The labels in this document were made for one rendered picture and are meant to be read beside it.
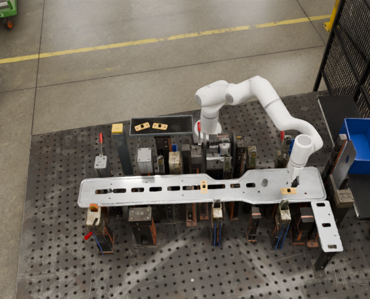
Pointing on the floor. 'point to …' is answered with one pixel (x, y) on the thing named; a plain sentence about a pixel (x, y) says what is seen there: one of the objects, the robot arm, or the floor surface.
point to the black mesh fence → (356, 61)
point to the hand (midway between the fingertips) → (292, 178)
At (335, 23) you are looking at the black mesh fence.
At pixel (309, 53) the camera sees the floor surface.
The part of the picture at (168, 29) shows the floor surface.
